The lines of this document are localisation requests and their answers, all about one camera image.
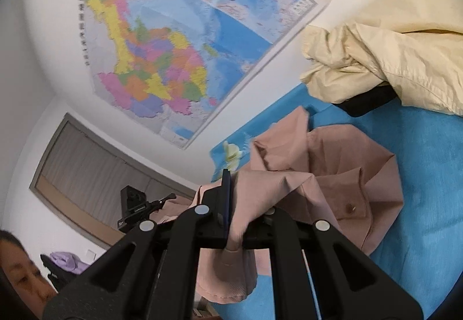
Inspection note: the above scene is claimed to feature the pink jacket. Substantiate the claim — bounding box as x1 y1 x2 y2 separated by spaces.
150 105 405 305

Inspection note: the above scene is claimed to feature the lilac cloth on chair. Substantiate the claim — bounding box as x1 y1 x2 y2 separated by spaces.
49 252 89 275

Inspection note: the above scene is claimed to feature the blue floral bed sheet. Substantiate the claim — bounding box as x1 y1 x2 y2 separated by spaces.
210 85 462 319

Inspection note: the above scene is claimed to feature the grey framed window blind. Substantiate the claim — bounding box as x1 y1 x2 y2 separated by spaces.
30 114 195 248

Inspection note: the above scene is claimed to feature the person's face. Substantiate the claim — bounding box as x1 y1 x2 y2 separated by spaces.
1 230 57 319

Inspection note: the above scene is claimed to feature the black garment under pile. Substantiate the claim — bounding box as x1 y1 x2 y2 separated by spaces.
335 82 398 118

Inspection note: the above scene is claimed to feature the cream yellow garment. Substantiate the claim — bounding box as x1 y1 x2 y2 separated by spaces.
301 0 462 115

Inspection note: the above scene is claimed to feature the colourful wall map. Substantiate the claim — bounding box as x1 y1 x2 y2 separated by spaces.
78 0 327 148

